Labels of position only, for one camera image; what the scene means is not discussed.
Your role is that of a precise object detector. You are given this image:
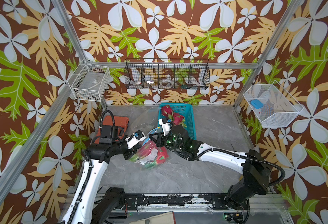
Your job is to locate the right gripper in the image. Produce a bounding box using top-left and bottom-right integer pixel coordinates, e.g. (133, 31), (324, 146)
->
(149, 132), (185, 152)

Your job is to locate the dragon fruit bag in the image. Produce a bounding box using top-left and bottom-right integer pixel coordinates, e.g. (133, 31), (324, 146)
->
(172, 113), (187, 127)
(144, 147), (169, 168)
(161, 105), (174, 120)

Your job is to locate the clear zip-top bag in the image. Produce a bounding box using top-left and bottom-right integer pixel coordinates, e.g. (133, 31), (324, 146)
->
(129, 107), (159, 135)
(129, 127), (170, 169)

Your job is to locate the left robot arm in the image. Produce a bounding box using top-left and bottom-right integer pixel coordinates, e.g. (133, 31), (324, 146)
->
(61, 110), (146, 224)

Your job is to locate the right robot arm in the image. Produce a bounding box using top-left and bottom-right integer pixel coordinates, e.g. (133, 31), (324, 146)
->
(149, 126), (285, 210)

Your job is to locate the red plastic tool case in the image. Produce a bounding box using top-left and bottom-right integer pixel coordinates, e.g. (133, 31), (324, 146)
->
(91, 115), (129, 145)

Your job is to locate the teal plastic basket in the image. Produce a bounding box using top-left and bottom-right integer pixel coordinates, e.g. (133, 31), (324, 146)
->
(158, 103), (197, 140)

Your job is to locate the blue sponge in basket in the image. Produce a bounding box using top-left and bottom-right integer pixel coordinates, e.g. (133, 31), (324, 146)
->
(250, 99), (264, 109)

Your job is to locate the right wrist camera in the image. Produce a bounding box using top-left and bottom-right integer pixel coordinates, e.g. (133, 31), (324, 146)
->
(158, 117), (172, 136)

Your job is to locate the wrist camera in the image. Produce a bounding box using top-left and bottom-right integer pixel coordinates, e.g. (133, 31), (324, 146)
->
(125, 130), (146, 149)
(158, 117), (172, 136)

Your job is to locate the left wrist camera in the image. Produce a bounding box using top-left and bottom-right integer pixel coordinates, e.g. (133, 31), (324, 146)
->
(125, 130), (146, 149)

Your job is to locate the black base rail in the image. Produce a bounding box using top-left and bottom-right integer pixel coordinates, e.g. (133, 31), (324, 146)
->
(124, 193), (249, 211)

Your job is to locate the black wire wall basket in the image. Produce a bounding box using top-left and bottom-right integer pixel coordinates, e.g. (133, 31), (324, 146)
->
(124, 58), (210, 90)

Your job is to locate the white wire basket left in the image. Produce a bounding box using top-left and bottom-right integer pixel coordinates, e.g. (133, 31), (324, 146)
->
(68, 63), (111, 102)

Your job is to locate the white wire basket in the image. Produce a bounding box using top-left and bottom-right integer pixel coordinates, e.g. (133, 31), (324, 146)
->
(243, 81), (304, 128)
(68, 63), (111, 102)

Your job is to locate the white wire basket right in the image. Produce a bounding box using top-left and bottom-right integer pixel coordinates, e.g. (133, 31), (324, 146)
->
(243, 81), (304, 128)

